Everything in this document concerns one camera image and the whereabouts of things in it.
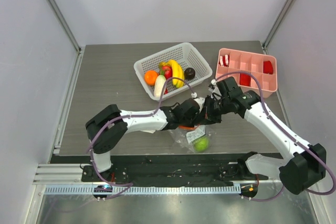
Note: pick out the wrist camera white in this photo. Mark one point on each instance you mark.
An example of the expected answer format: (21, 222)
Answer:
(199, 100)
(213, 88)

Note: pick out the red item middle compartment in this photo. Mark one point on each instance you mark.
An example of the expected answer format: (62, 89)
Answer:
(244, 80)

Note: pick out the red white striped item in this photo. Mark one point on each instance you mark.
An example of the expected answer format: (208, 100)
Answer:
(224, 60)

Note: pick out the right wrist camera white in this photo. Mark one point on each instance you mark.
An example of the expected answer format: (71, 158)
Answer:
(213, 88)

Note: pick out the red item right compartment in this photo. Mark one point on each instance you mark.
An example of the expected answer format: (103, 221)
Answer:
(268, 67)

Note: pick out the dark brown fake fruit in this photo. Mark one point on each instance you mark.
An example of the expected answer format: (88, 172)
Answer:
(189, 73)

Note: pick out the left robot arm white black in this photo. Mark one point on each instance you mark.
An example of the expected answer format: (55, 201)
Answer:
(108, 127)

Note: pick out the green fake fruit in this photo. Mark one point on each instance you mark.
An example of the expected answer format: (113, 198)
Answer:
(201, 144)

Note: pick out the white perforated plastic basket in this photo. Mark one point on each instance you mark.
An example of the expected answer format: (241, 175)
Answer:
(182, 60)

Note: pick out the orange fake fruit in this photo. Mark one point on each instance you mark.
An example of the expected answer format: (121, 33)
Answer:
(150, 77)

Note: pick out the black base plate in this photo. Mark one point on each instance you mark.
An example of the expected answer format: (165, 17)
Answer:
(190, 170)

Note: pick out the clear zip bag orange seal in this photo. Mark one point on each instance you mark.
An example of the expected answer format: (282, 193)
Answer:
(185, 137)

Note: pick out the white slotted cable duct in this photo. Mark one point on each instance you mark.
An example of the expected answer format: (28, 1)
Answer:
(101, 190)

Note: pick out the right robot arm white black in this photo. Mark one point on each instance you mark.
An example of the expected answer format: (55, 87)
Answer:
(301, 164)

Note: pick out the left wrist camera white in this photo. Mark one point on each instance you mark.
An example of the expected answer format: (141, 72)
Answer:
(199, 100)

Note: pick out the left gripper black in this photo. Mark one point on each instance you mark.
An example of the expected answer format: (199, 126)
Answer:
(196, 115)

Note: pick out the yellow fake banana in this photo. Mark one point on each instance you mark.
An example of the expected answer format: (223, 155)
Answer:
(177, 72)

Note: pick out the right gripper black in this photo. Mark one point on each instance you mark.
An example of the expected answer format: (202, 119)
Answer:
(212, 108)

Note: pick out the pink compartment tray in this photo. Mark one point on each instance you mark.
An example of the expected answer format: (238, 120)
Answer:
(252, 64)

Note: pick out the red fake apple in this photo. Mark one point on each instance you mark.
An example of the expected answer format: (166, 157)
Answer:
(166, 71)

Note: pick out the red item compartment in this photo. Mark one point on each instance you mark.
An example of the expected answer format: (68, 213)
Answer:
(244, 80)
(268, 67)

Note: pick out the white fake radish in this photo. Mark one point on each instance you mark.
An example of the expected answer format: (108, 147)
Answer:
(159, 84)

